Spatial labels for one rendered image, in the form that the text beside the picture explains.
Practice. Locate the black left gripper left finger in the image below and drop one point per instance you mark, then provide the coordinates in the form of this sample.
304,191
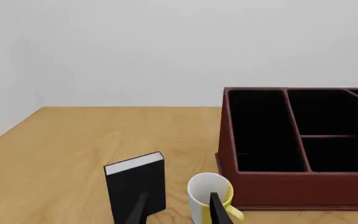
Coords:
139,211

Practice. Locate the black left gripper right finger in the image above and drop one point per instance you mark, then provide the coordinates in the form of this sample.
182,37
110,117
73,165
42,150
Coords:
218,210

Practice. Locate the yellow and white mug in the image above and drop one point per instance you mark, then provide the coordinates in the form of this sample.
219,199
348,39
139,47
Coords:
202,186

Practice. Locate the red-brown desk caddy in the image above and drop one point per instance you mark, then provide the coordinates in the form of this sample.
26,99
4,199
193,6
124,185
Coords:
291,189

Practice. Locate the black book with white pages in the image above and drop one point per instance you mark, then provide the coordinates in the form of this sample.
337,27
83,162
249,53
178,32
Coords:
135,179

